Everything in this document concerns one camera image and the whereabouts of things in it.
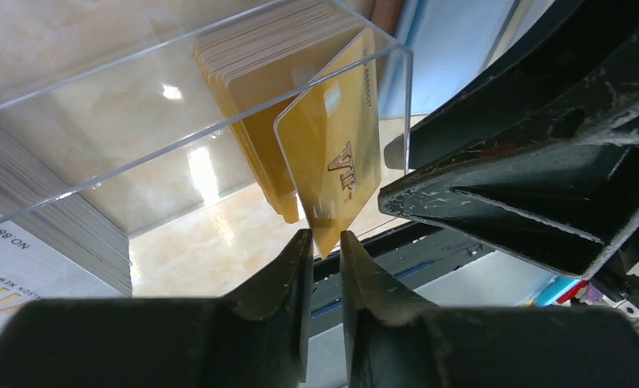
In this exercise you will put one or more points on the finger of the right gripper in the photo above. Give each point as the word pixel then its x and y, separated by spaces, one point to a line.
pixel 577 62
pixel 566 199

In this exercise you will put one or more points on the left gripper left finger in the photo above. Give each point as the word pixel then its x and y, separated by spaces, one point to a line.
pixel 257 335

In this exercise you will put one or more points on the clear plastic card box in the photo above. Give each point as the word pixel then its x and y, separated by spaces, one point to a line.
pixel 108 96

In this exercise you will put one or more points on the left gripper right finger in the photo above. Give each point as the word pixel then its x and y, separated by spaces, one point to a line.
pixel 396 338

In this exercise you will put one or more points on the grey white credit card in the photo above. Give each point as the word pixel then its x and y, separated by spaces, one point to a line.
pixel 65 249

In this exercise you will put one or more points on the yellow credit card stack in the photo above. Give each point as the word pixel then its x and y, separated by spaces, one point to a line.
pixel 254 68

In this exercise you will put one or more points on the brown leather card holder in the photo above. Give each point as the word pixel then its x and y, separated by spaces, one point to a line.
pixel 452 42

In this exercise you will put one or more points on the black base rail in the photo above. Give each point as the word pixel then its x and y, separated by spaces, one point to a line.
pixel 414 253

